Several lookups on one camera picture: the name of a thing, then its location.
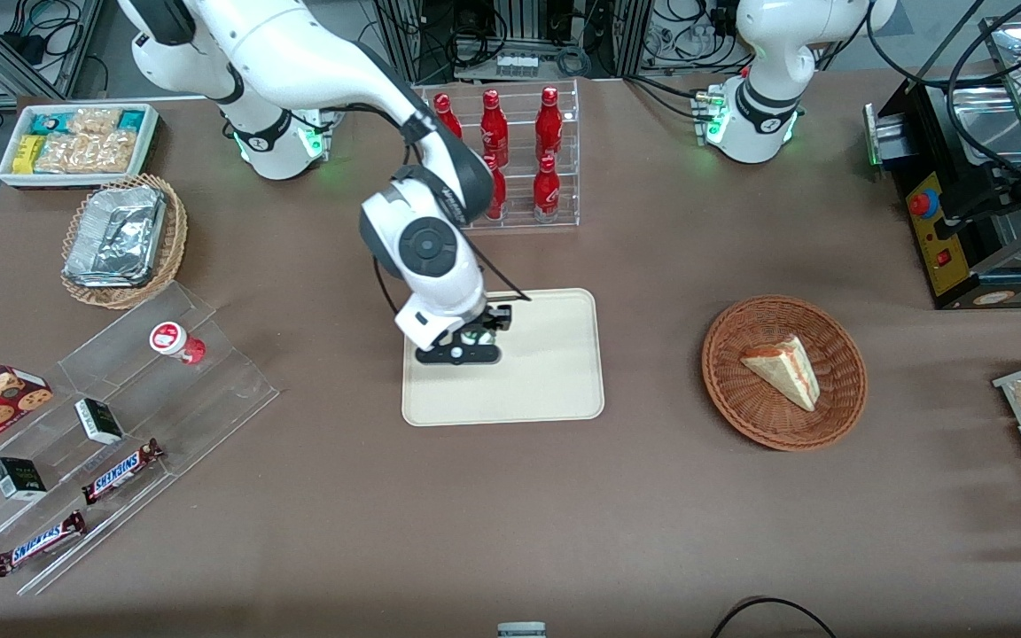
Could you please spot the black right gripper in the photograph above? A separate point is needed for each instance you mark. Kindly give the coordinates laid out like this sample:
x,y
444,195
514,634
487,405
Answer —
x,y
494,318

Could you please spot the green gum bottle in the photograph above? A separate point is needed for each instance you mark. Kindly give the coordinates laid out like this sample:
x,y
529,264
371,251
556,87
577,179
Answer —
x,y
479,337

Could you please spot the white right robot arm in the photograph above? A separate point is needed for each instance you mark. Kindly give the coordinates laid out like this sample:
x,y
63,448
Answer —
x,y
298,53

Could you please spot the beige plastic tray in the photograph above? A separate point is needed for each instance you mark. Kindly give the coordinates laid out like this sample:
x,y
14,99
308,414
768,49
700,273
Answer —
x,y
546,372

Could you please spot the black food warmer appliance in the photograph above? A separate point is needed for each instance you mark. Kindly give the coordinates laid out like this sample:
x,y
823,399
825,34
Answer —
x,y
927,133

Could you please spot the red cola bottle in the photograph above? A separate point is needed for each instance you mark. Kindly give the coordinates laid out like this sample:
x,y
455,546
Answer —
x,y
549,124
494,128
546,190
499,195
447,113

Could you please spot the triangular wrapped sandwich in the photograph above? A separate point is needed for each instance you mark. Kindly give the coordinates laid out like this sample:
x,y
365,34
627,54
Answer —
x,y
785,370

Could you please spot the clear acrylic bottle rack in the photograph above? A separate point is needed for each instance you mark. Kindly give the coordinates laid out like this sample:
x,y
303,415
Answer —
x,y
519,115

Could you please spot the round brown wicker basket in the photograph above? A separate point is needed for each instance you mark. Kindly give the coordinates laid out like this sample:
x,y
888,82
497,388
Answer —
x,y
732,399

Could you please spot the white power strip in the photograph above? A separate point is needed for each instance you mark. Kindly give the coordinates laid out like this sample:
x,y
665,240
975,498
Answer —
x,y
517,65

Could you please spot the clear acrylic stepped stand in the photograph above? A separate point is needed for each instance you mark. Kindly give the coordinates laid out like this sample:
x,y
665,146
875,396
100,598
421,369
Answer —
x,y
209,390

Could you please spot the small grey device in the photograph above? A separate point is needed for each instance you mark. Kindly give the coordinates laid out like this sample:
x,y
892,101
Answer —
x,y
521,630

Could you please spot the red lid yogurt cup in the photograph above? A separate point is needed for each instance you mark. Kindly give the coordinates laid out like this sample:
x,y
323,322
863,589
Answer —
x,y
175,342

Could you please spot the oval wicker basket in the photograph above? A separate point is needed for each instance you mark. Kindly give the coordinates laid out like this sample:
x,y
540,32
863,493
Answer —
x,y
175,235

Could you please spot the stacked foil trays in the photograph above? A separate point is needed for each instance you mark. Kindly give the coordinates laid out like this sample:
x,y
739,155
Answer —
x,y
116,235

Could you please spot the white snack bin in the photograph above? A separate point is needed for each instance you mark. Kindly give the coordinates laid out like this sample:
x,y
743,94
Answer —
x,y
149,146

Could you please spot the snickers chocolate bar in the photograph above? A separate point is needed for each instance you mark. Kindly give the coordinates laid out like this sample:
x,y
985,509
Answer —
x,y
120,471
39,543

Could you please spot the small black box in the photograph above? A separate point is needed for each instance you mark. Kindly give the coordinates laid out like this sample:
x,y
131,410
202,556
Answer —
x,y
19,479
99,422

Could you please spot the teal snack pack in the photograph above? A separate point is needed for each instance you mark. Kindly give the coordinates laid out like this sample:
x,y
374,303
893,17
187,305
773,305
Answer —
x,y
129,121
48,124

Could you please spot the clear cracker bag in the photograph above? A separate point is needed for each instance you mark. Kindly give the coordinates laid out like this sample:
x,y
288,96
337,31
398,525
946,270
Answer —
x,y
85,153
94,120

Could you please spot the yellow snack pack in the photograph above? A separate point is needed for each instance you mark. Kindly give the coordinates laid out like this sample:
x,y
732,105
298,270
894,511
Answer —
x,y
28,154

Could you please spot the aluminium profile frame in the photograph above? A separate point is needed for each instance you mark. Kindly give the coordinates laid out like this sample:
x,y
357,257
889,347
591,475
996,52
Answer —
x,y
404,40

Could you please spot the grey metal shelf frame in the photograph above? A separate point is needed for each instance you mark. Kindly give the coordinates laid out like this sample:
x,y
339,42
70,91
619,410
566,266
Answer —
x,y
76,44

